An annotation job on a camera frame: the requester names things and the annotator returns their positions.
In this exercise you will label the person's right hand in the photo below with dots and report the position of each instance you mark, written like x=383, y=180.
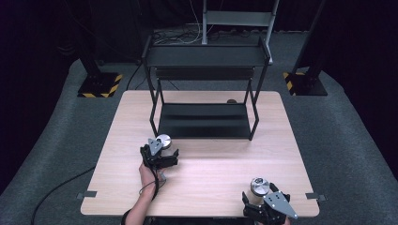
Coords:
x=286, y=222

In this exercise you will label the grey metal stand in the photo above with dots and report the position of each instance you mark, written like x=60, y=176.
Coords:
x=239, y=18

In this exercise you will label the glass jar with white powder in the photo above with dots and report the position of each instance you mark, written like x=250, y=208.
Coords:
x=165, y=140

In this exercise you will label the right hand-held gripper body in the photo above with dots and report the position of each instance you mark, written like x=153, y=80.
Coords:
x=277, y=203

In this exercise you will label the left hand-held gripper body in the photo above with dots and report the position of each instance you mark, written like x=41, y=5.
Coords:
x=155, y=162

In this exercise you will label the glass jar with brown contents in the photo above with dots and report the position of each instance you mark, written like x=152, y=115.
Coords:
x=259, y=186

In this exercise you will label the black stand with striped base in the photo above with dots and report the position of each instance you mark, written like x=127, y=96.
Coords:
x=308, y=82
x=100, y=84

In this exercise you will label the black two-tier metal rack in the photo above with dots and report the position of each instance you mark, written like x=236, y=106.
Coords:
x=203, y=125

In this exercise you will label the person's left hand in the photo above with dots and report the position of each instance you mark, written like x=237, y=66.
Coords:
x=147, y=181

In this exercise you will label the dark round table grommet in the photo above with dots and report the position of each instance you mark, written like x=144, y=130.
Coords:
x=231, y=101

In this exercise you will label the grey table bracket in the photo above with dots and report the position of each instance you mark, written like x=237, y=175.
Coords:
x=315, y=196
x=87, y=194

